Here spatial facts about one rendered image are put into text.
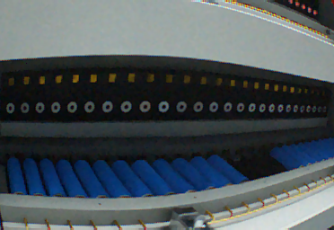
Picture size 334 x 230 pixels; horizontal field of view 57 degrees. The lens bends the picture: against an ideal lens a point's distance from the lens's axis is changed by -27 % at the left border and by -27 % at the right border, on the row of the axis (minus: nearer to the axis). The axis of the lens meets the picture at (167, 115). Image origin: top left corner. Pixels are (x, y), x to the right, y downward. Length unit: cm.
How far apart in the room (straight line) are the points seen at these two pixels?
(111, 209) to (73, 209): 3
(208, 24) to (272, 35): 7
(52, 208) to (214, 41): 17
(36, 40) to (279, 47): 20
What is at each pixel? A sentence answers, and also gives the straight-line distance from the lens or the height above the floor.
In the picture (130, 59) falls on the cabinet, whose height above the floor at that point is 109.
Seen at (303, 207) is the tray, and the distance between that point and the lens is 38.
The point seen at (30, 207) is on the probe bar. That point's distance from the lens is 27.
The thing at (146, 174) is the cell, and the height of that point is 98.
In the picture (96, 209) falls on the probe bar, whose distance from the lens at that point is 28.
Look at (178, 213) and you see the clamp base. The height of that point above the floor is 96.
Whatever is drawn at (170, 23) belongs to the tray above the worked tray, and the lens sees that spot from 25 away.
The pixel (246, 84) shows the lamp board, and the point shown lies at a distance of 47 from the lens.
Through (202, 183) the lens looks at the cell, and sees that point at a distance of 35.
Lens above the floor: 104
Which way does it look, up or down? 1 degrees down
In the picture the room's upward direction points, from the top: straight up
